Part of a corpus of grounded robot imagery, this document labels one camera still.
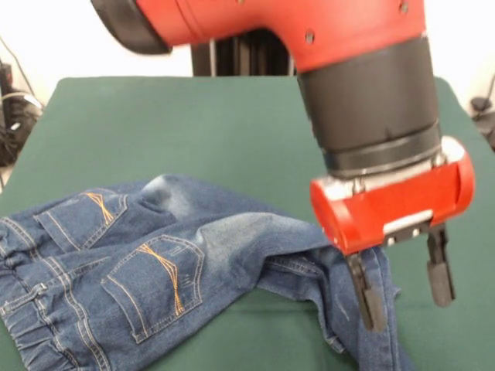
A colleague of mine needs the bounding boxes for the dark grey stand foot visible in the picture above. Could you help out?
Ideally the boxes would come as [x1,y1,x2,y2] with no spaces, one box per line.
[469,96,495,152]

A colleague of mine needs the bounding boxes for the dark green table cloth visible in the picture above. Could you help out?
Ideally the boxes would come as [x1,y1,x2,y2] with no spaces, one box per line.
[0,76,495,371]

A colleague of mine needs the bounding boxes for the black cable tangle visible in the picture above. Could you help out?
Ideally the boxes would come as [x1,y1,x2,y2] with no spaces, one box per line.
[0,61,44,168]

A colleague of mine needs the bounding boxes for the blue denim jeans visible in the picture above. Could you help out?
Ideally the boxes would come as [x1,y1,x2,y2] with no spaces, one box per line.
[0,173,418,371]

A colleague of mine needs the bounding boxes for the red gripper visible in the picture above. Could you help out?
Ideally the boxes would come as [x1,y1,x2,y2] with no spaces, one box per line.
[309,134,476,333]

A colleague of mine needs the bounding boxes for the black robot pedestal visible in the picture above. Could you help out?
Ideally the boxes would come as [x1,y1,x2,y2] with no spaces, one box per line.
[191,30,299,77]

